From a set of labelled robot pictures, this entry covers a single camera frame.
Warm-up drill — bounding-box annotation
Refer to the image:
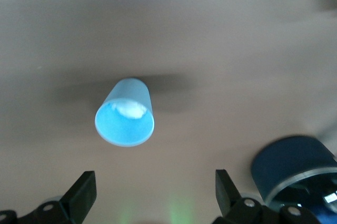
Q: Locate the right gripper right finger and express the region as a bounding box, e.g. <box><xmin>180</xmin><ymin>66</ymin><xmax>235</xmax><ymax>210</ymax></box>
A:
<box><xmin>210</xmin><ymin>169</ymin><xmax>321</xmax><ymax>224</ymax></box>

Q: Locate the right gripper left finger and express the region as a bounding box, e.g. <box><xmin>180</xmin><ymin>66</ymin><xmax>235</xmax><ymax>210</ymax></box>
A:
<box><xmin>0</xmin><ymin>170</ymin><xmax>97</xmax><ymax>224</ymax></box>

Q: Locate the blue plastic cup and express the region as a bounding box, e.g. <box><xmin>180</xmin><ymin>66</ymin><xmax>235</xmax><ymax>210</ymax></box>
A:
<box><xmin>94</xmin><ymin>77</ymin><xmax>156</xmax><ymax>148</ymax></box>

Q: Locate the brown table cover mat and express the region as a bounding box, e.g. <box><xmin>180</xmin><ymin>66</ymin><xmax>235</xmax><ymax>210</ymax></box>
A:
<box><xmin>0</xmin><ymin>0</ymin><xmax>337</xmax><ymax>224</ymax></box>

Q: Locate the dark saucepan with blue handle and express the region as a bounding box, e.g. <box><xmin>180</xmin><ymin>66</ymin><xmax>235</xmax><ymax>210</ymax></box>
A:
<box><xmin>250</xmin><ymin>135</ymin><xmax>337</xmax><ymax>224</ymax></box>

